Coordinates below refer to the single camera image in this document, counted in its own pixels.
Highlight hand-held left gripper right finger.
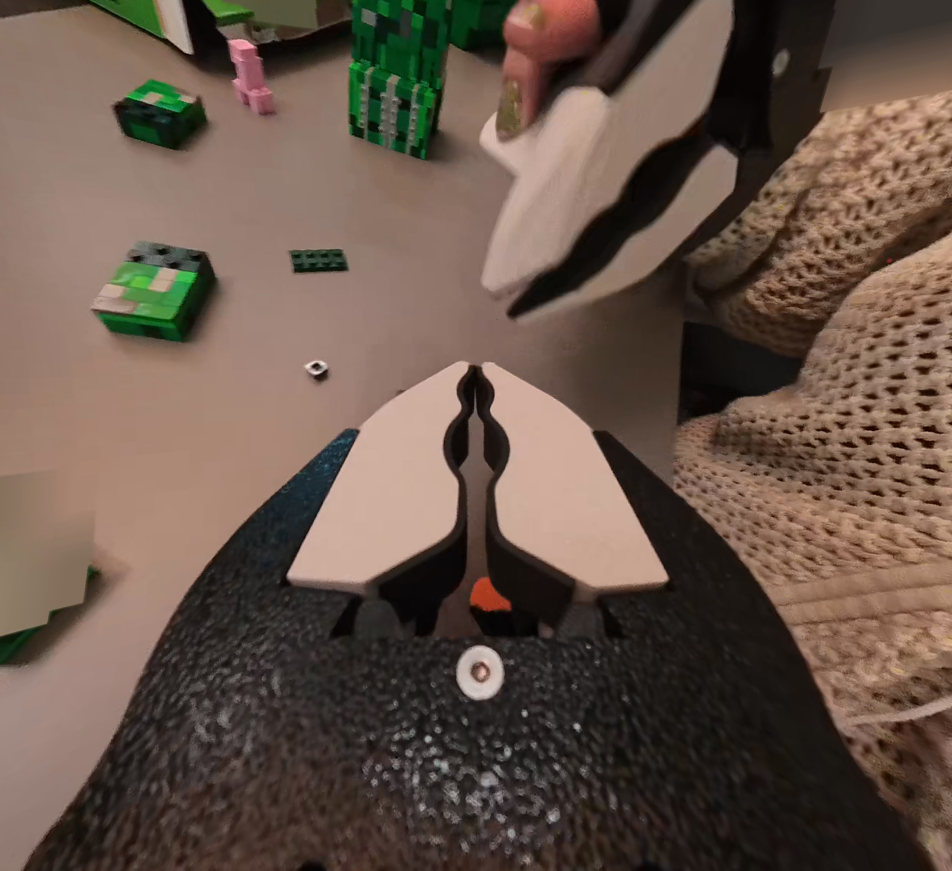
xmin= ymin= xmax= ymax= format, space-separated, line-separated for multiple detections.
xmin=476 ymin=361 xmax=670 ymax=602

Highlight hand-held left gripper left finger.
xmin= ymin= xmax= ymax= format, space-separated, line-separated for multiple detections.
xmin=286 ymin=361 xmax=475 ymax=597

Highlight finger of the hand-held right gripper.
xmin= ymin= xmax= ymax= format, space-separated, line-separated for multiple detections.
xmin=508 ymin=144 xmax=742 ymax=320
xmin=480 ymin=0 xmax=739 ymax=296

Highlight small green brick assembly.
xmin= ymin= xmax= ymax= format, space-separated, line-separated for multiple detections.
xmin=90 ymin=240 xmax=217 ymax=343

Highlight person's right hand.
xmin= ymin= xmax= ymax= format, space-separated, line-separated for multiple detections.
xmin=495 ymin=0 xmax=605 ymax=142

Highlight green plastic bin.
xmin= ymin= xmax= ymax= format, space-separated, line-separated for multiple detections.
xmin=450 ymin=0 xmax=528 ymax=53

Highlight tall green blocky brick figure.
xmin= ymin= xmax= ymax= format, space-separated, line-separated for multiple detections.
xmin=348 ymin=0 xmax=492 ymax=162

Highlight pink brick pig figure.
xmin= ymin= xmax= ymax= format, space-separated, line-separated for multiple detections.
xmin=227 ymin=38 xmax=277 ymax=116

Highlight green brick cube head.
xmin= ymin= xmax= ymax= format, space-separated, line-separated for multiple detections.
xmin=112 ymin=78 xmax=208 ymax=151

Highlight white cord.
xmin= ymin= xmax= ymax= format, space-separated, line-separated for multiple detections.
xmin=840 ymin=702 xmax=952 ymax=731

